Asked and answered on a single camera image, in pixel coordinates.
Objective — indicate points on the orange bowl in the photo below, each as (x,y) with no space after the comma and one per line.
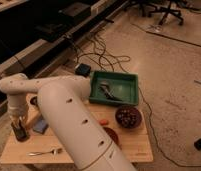
(112,134)

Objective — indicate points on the metal tool in tray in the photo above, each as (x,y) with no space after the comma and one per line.
(106,90)

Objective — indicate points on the black office chair base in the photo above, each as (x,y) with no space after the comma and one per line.
(165,10)

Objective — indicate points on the black power adapter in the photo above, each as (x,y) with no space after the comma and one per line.
(83,70)

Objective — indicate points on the small metal can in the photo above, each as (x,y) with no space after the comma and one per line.
(33,101)

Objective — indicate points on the small wooden table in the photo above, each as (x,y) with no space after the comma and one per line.
(135,143)

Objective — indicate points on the green plastic tray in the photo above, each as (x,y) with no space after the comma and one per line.
(122,85)

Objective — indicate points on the black eraser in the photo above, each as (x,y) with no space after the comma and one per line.
(20,132)

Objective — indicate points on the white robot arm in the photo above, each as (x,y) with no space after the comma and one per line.
(61,102)

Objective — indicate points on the orange carrot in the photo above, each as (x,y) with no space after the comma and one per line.
(103,122)

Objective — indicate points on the dark patterned bowl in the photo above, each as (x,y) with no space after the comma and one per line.
(128,116)

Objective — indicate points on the blue sponge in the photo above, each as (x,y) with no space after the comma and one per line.
(40,125)

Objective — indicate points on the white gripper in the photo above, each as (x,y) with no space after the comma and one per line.
(18,107)

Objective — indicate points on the black device on shelf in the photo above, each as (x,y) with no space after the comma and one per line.
(66,19)

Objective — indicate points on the silver fork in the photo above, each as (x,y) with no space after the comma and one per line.
(53,151)

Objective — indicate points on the black plug on floor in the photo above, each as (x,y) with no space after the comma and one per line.
(197,144)

